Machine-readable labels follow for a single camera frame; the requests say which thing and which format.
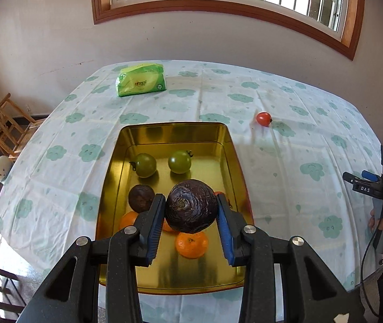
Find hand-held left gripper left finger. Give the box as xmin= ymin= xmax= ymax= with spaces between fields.
xmin=17 ymin=193 xmax=167 ymax=323

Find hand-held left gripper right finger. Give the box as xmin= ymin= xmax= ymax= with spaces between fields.
xmin=216 ymin=193 xmax=368 ymax=323

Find orange mandarin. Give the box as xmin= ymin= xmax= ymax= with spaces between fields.
xmin=175 ymin=232 xmax=209 ymax=259
xmin=119 ymin=211 xmax=140 ymax=231

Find dark purple passion fruit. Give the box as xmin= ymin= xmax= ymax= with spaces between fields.
xmin=165 ymin=180 xmax=219 ymax=234
xmin=128 ymin=184 xmax=153 ymax=213

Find red and gold tin box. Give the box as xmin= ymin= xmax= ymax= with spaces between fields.
xmin=95 ymin=123 xmax=255 ymax=293

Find green tomato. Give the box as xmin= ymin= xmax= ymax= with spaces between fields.
xmin=130 ymin=153 xmax=157 ymax=178
xmin=168 ymin=150 xmax=194 ymax=174

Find cloud print tablecloth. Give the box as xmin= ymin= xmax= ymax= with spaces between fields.
xmin=0 ymin=60 xmax=383 ymax=323

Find green tissue pack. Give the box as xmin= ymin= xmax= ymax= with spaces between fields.
xmin=115 ymin=63 xmax=167 ymax=97

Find white round toy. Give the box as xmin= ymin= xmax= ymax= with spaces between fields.
xmin=0 ymin=156 xmax=15 ymax=185

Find light wooden chair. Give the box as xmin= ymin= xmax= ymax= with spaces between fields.
xmin=0 ymin=93 xmax=49 ymax=158

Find wooden framed window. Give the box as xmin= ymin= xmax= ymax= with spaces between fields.
xmin=90 ymin=0 xmax=366 ymax=61

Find black cable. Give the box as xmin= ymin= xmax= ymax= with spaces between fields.
xmin=360 ymin=232 xmax=380 ymax=318

